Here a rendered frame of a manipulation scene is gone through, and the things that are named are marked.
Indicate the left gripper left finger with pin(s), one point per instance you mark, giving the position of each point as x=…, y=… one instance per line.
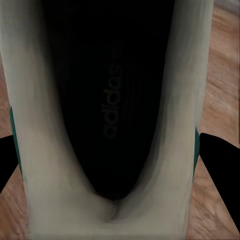
x=8, y=160

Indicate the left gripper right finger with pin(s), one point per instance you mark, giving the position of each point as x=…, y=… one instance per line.
x=222, y=160

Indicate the gym shoe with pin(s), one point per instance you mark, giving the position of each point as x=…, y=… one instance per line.
x=106, y=100

